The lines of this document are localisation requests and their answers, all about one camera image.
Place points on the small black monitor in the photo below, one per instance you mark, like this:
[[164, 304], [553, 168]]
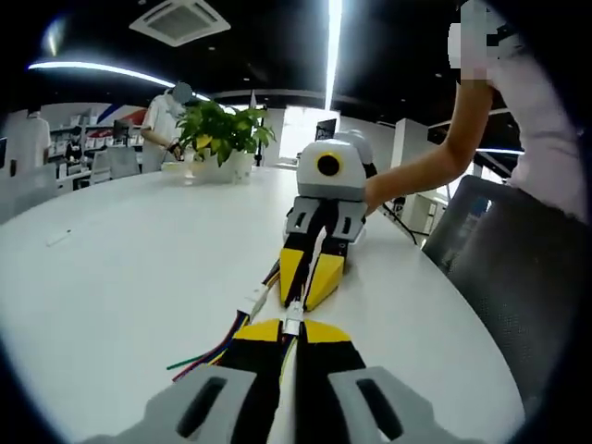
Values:
[[121, 129]]

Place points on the black display screen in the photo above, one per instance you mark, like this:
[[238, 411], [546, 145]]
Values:
[[326, 129]]

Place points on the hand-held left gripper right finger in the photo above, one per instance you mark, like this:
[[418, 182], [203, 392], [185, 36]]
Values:
[[328, 356]]

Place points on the white cabinet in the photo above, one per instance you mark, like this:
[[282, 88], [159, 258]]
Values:
[[427, 210]]

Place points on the ceiling air vent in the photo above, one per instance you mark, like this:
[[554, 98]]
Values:
[[180, 18]]

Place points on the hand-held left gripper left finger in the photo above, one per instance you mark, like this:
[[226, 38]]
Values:
[[250, 351]]

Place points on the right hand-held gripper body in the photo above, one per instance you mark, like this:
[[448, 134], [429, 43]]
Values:
[[351, 178]]

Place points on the ceiling light strip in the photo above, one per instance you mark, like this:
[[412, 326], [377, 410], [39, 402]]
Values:
[[106, 71], [334, 51]]

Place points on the green potted plant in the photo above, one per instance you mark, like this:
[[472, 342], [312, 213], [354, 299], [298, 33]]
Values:
[[217, 129]]

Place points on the person's light pink shirt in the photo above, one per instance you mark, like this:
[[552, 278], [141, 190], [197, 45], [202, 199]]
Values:
[[546, 115]]

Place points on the shelf of white boxes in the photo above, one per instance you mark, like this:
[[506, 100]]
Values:
[[94, 139]]

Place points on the grey mesh office chair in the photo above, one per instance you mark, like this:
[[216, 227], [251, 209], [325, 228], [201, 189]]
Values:
[[509, 287]]

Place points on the dark tripod stand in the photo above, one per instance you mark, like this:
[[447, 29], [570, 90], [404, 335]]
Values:
[[260, 139]]

